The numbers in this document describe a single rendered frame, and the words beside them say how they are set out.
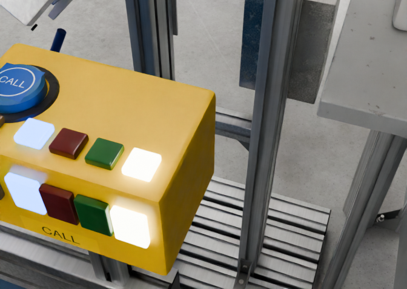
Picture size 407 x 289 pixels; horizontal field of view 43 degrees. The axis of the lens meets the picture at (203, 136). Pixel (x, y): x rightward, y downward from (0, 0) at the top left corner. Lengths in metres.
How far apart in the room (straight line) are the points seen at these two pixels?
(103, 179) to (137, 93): 0.07
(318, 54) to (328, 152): 0.87
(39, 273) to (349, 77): 0.44
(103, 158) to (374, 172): 0.73
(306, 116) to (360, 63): 1.15
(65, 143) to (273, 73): 0.58
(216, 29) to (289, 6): 1.45
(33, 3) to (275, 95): 0.42
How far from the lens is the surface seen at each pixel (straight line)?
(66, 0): 0.83
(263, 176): 1.06
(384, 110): 0.68
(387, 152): 0.96
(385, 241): 1.62
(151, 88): 0.36
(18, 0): 0.70
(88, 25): 2.30
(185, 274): 1.39
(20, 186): 0.34
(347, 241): 1.17
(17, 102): 0.35
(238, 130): 1.02
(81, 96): 0.36
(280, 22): 0.80
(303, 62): 0.95
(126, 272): 0.50
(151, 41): 0.91
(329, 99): 0.67
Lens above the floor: 1.31
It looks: 48 degrees down
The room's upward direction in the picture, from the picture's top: straight up
